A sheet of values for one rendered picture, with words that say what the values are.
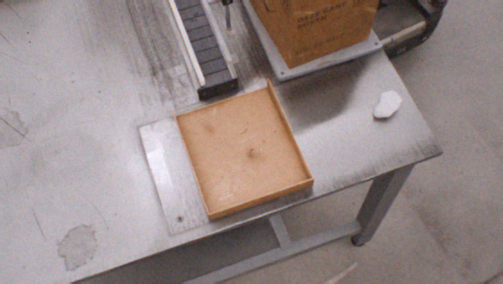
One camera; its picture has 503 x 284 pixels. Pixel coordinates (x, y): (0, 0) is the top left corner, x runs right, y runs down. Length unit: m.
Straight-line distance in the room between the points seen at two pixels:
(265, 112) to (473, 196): 1.19
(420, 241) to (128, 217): 1.26
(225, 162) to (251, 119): 0.13
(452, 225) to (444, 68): 0.74
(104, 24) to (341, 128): 0.73
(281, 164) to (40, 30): 0.80
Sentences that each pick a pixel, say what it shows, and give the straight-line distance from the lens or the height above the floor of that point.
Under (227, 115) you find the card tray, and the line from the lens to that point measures 1.39.
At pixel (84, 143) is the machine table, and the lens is 1.42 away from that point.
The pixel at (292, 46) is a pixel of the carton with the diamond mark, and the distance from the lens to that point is 1.36.
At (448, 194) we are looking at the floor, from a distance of 2.31.
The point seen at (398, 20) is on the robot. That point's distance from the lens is 2.41.
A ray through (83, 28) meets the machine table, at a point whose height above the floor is 0.83.
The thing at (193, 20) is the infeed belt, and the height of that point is 0.88.
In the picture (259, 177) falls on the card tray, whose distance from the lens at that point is 1.30.
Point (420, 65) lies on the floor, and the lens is 2.59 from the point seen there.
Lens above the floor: 2.03
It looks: 63 degrees down
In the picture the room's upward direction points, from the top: 2 degrees counter-clockwise
